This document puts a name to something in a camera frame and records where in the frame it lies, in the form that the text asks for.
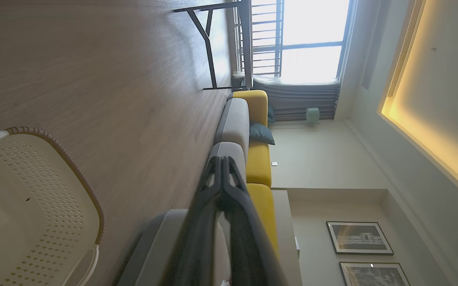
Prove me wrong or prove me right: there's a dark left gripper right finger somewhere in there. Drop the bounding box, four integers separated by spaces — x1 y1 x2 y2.
223 156 288 286

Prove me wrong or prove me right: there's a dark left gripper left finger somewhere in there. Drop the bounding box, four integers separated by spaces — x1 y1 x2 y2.
165 156 224 286

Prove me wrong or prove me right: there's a white perforated laundry basket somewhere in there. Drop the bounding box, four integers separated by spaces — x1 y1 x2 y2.
0 127 106 286

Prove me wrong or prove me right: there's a large teal cushion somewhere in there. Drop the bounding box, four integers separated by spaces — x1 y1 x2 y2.
248 122 276 146

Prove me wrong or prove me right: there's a grey and yellow sofa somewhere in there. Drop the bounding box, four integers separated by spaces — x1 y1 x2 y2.
118 90 279 286

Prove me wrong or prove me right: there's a framed picture with white building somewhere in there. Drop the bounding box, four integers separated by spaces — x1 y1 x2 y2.
326 221 395 255

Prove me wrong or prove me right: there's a framed picture with dark print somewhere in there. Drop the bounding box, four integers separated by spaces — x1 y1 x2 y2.
339 261 413 286

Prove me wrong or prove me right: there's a grey curtain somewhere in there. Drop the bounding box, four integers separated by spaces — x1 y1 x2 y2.
253 77 341 122

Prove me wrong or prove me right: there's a white metal rack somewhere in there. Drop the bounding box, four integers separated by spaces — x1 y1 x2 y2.
232 0 247 81

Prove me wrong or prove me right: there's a balcony railing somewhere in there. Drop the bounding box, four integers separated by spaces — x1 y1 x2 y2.
251 0 284 77

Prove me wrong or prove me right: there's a ceiling air vent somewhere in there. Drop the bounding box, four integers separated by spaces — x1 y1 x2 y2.
386 0 427 98

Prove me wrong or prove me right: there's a black frame table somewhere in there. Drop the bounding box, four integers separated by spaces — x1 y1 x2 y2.
173 0 254 91

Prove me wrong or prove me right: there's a window with dark frame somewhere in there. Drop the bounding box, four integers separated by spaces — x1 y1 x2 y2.
250 0 355 85

